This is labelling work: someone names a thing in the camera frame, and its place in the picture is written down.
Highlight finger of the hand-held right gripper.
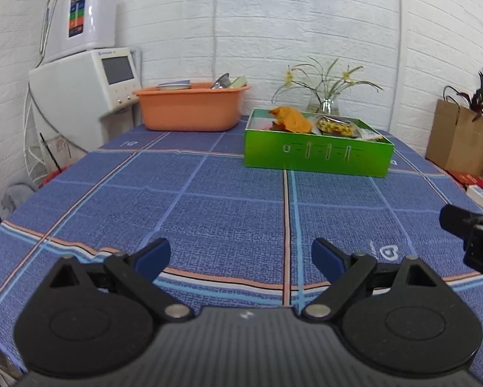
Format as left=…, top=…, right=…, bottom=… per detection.
left=440, top=204, right=483, bottom=238

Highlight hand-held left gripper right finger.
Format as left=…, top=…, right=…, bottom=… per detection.
left=302, top=237, right=438, bottom=323

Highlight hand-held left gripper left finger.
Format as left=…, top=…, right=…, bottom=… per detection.
left=47, top=237, right=194, bottom=323

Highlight green cardboard box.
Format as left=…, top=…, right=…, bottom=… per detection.
left=243, top=108, right=395, bottom=178

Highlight white and blue box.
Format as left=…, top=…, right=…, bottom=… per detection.
left=466, top=184, right=483, bottom=213

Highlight flat red box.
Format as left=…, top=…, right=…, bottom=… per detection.
left=452, top=170, right=483, bottom=193

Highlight blue checked tablecloth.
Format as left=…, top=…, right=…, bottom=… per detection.
left=0, top=115, right=483, bottom=387

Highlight brown paper bag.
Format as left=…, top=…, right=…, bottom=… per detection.
left=425, top=85, right=483, bottom=176

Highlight clear snack packet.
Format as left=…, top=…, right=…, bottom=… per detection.
left=356, top=128, right=385, bottom=142

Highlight yellow snack packet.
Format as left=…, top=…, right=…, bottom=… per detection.
left=315, top=115, right=361, bottom=137

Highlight orange snack packet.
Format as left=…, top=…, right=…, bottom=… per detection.
left=269, top=106, right=314, bottom=134

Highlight grey bag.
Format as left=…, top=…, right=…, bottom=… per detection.
left=1, top=183, right=37, bottom=215

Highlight glass vase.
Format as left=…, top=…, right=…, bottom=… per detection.
left=307, top=97, right=341, bottom=117

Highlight orange plastic basin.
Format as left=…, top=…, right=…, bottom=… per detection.
left=133, top=82, right=252, bottom=132

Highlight yellow flower plant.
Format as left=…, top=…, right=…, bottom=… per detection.
left=271, top=57, right=384, bottom=104

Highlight white appliance with screen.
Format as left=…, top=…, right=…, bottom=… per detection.
left=28, top=47, right=142, bottom=160

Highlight white water purifier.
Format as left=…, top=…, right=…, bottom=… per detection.
left=41, top=0, right=120, bottom=64

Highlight white cables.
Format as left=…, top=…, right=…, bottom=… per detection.
left=23, top=84, right=51, bottom=184

